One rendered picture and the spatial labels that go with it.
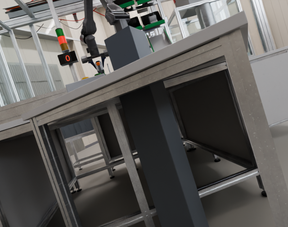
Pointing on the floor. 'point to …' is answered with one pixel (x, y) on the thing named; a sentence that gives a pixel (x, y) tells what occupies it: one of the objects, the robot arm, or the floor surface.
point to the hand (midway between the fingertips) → (98, 63)
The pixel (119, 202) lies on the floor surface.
